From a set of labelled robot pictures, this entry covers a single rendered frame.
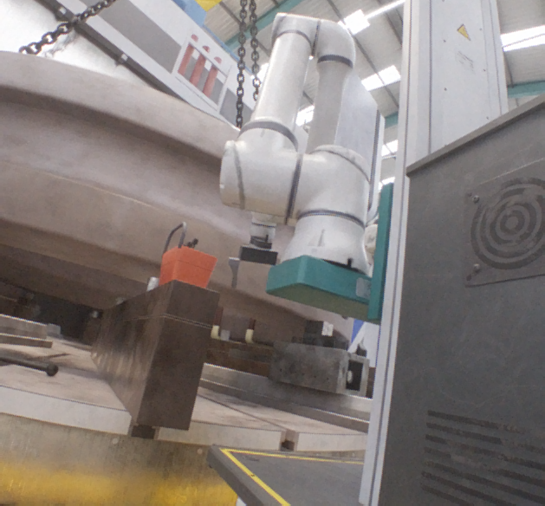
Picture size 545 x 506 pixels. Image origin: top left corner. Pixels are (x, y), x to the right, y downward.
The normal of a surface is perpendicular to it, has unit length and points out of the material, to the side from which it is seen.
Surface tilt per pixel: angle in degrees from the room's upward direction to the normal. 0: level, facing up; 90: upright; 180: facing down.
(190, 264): 97
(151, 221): 90
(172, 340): 90
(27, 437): 90
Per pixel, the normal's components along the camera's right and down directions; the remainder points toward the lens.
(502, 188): -0.89, -0.30
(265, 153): 0.05, -0.48
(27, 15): 0.75, -0.07
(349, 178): 0.17, -0.29
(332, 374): -0.62, -0.37
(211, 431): 0.54, -0.18
